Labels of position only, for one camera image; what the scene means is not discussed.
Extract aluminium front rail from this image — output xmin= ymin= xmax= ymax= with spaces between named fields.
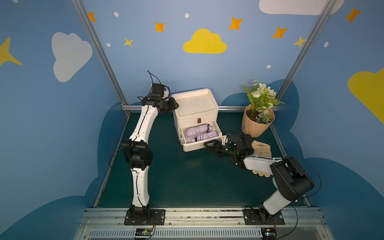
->
xmin=74 ymin=207 xmax=334 ymax=240

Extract white three-drawer cabinet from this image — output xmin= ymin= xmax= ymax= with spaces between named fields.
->
xmin=172 ymin=89 xmax=224 ymax=152

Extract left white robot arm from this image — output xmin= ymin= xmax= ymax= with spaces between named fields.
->
xmin=122 ymin=84 xmax=179 ymax=226

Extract aluminium rail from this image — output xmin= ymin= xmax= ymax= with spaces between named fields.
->
xmin=74 ymin=207 xmax=334 ymax=240
xmin=121 ymin=104 xmax=280 ymax=112

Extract flower plant in pot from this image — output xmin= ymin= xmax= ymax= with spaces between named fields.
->
xmin=242 ymin=80 xmax=283 ymax=138

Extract beige work gloves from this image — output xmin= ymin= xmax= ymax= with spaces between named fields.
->
xmin=252 ymin=141 xmax=272 ymax=178

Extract aluminium back rail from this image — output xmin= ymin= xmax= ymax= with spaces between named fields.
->
xmin=121 ymin=104 xmax=280 ymax=112

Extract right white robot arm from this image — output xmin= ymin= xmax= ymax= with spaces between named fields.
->
xmin=204 ymin=135 xmax=315 ymax=225

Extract left circuit board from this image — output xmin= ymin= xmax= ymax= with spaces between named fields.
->
xmin=135 ymin=229 xmax=153 ymax=239

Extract circuit board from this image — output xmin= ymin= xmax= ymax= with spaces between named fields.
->
xmin=135 ymin=229 xmax=153 ymax=239
xmin=261 ymin=228 xmax=277 ymax=240

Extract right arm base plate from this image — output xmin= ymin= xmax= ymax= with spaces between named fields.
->
xmin=243 ymin=208 xmax=285 ymax=226

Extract lilac umbrella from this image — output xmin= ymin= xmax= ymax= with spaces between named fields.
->
xmin=186 ymin=131 xmax=219 ymax=144
xmin=185 ymin=124 xmax=214 ymax=139

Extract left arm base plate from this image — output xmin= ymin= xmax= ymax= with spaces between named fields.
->
xmin=124 ymin=208 xmax=166 ymax=226

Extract right circuit board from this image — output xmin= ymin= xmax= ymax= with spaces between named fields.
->
xmin=261 ymin=228 xmax=277 ymax=240

